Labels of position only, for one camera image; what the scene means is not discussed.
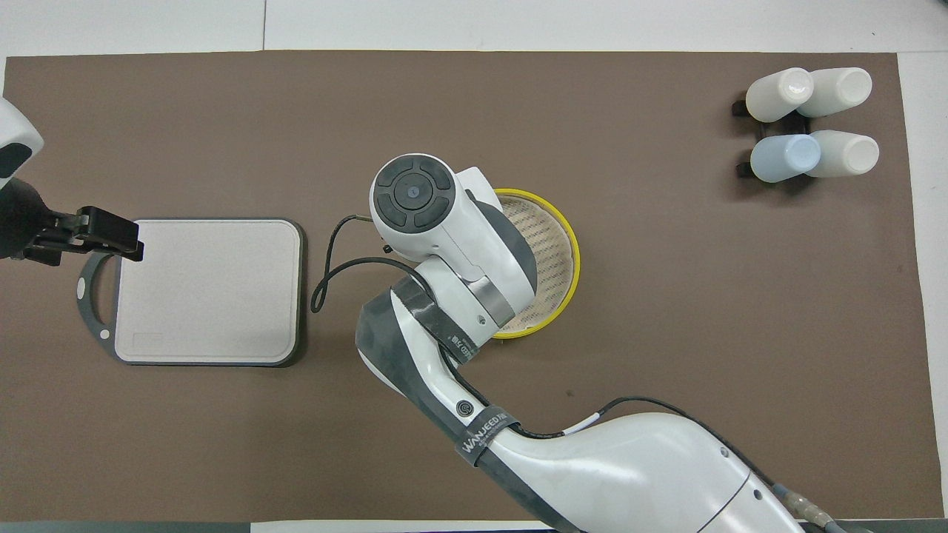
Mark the light blue plastic bottle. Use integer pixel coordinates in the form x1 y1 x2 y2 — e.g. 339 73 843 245
750 134 822 184

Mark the yellow steamer basket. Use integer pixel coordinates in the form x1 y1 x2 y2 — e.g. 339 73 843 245
492 187 581 341

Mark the black printed strap right arm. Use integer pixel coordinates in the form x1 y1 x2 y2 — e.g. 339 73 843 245
453 405 521 469

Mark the black labelled strap right arm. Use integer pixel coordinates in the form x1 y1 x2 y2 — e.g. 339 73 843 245
390 277 479 363

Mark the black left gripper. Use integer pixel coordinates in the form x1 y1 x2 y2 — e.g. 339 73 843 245
0 176 145 268

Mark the white bottle with glossy cap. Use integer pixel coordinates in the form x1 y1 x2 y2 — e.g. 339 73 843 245
745 67 815 124

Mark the brown table mat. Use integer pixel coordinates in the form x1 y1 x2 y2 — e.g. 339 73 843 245
0 50 945 523

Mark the white plastic bottle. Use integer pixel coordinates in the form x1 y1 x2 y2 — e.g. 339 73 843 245
804 130 881 178
797 67 873 118

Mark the grey cutting board with handle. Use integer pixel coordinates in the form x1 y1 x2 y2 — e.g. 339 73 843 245
76 217 305 368

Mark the black bottle rack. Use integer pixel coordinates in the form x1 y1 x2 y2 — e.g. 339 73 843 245
731 93 815 181

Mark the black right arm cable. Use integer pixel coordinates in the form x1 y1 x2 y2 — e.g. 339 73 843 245
310 214 847 533

